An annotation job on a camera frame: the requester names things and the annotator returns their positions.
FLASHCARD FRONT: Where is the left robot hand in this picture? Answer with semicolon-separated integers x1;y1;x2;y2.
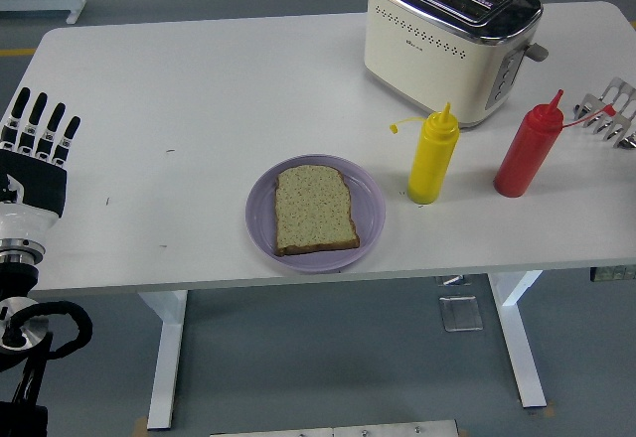
0;87;82;243

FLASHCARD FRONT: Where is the brown bread slice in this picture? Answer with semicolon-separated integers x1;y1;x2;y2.
274;165;361;258

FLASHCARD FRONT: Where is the purple round plate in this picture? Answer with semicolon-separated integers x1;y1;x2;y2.
244;153;388;275

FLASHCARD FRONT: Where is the cream and silver toaster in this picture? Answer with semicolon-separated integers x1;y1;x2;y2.
363;0;551;129

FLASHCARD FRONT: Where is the large metal floor plate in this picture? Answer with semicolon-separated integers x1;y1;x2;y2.
438;295;484;333

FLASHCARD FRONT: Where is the white table leg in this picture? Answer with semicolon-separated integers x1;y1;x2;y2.
486;271;549;409
137;288;190;431

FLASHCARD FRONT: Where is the white panel with screws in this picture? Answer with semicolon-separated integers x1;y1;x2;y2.
208;418;461;437

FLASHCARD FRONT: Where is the yellow squeeze bottle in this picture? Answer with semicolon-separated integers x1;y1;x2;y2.
389;101;461;205

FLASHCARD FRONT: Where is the red squeeze bottle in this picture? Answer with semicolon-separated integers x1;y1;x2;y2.
492;89;616;199

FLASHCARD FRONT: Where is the silver metal toast rack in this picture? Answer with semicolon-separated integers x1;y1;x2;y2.
573;76;636;150

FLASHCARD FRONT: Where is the table control box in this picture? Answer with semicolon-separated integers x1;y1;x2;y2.
589;265;636;283

